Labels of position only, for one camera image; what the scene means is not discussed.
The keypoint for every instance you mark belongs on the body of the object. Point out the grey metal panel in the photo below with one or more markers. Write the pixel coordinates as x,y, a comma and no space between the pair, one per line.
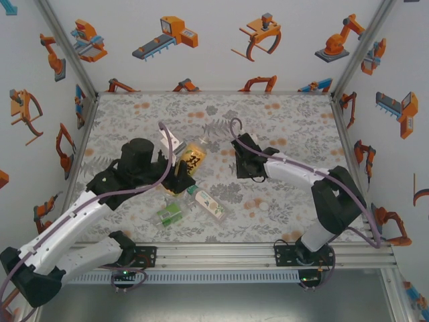
214,305

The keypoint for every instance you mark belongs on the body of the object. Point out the white bottle cap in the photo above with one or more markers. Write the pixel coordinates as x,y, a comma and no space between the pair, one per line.
264,206

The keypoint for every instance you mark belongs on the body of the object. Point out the aluminium corner post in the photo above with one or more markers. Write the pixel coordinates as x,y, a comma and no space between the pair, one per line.
69,50
361,50

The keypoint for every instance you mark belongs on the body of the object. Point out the aluminium front frame rail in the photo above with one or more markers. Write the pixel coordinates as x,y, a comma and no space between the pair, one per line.
218,256

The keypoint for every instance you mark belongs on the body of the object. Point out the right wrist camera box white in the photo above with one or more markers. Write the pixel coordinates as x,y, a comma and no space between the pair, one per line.
254,137

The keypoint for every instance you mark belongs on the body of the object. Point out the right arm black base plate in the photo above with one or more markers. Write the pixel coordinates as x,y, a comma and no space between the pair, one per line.
283,256

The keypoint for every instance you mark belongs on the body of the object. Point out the aluminium back rail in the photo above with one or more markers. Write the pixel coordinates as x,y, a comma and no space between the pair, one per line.
214,92

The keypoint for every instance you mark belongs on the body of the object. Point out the floral patterned table cover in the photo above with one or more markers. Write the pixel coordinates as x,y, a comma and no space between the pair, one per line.
151,114

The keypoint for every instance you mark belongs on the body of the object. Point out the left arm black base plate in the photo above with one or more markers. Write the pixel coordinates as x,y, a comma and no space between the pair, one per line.
149,256

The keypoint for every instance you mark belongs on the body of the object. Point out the small circuit board green light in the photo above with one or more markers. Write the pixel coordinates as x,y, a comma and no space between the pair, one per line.
306,279
124,273

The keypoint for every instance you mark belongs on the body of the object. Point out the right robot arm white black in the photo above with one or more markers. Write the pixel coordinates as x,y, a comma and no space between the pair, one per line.
291,172

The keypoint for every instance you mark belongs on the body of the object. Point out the yellow tea bottle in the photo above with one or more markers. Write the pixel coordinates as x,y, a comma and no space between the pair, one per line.
194,157

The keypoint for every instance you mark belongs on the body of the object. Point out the aluminium side rail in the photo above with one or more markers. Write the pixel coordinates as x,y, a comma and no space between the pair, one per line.
338,114
84,134

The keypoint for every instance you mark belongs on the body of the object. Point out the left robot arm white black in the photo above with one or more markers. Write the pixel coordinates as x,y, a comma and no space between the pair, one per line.
77,224

